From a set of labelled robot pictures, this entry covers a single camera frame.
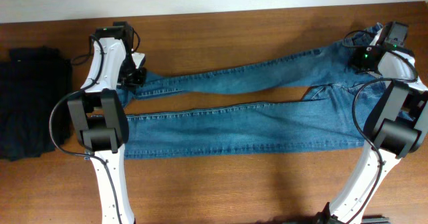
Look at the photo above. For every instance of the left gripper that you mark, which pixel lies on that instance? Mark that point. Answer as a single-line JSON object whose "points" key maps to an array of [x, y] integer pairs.
{"points": [[132, 79]]}

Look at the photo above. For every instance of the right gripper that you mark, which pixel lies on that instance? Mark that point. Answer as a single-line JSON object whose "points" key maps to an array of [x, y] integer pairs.
{"points": [[354, 61]]}

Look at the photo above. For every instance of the blue denim jeans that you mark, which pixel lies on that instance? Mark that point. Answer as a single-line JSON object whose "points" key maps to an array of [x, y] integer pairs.
{"points": [[338, 100]]}

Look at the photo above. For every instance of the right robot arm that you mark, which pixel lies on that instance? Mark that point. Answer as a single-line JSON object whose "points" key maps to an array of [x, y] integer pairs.
{"points": [[395, 127]]}

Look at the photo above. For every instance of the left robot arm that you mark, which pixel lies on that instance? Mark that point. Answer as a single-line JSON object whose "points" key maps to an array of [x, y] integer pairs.
{"points": [[98, 117]]}

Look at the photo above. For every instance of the black folded garment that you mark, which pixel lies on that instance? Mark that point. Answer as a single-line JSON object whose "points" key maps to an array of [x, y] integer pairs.
{"points": [[32, 82]]}

